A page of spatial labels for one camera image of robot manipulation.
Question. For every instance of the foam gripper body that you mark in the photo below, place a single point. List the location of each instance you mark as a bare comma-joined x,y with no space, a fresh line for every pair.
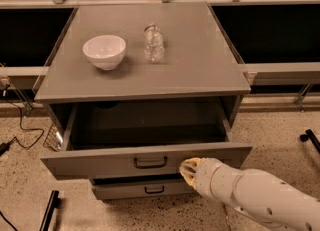
209,176

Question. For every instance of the grey top drawer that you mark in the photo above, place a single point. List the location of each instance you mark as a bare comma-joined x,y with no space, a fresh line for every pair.
102,143

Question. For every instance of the grey drawer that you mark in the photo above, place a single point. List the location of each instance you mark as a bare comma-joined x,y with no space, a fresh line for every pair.
142,189
102,143

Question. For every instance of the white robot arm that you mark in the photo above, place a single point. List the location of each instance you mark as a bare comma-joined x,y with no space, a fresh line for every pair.
256,194

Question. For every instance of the grey bottom drawer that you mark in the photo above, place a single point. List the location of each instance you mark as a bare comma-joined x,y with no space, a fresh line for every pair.
142,189

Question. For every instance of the grey drawer cabinet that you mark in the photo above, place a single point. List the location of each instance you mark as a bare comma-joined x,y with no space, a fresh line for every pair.
197,66

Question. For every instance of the black wheeled base leg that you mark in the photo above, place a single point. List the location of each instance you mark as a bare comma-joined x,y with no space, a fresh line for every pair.
309,135

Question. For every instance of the clear plastic water bottle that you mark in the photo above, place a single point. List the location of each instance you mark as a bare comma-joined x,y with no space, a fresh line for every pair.
153,44

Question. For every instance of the black left base leg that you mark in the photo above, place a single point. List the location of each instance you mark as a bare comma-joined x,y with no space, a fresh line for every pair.
53,203

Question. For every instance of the white ceramic bowl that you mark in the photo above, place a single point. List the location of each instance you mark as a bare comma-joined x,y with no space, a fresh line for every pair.
105,52

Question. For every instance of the black top drawer handle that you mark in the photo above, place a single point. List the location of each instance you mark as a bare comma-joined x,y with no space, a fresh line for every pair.
150,163

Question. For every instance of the wire mesh basket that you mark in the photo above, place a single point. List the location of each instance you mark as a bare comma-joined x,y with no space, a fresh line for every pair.
53,139

